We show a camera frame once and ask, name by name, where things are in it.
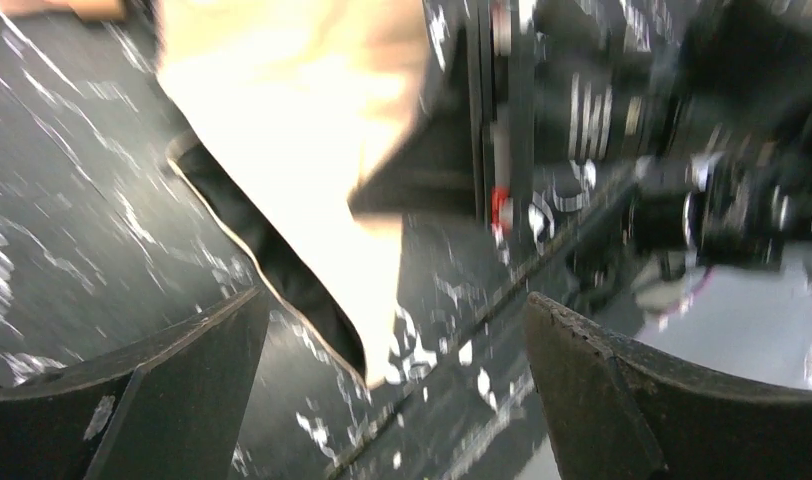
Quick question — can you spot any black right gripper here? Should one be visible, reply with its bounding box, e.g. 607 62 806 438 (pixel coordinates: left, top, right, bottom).
348 1 698 226

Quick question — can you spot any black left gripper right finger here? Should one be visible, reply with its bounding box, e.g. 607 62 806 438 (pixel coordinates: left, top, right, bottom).
523 293 812 479

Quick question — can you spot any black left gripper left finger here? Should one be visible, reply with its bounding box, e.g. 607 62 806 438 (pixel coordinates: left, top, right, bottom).
0 289 269 479

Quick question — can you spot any beige and black folding umbrella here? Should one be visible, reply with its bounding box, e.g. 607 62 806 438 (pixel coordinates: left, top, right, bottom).
157 1 431 388

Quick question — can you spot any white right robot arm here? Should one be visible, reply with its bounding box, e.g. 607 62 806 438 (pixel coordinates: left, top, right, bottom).
348 1 812 269

